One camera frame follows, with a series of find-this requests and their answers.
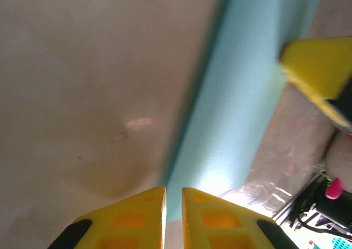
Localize teal square paper sheet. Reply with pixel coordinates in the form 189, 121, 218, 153
162, 0, 328, 223

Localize teal plastic basket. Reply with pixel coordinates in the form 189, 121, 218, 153
331, 236, 352, 249

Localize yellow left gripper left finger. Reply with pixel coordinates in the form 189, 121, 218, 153
48, 187, 168, 249

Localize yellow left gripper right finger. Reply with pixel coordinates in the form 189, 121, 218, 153
181, 187, 299, 249

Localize cream plush toy pink ears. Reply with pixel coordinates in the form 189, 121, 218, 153
325, 128, 352, 200

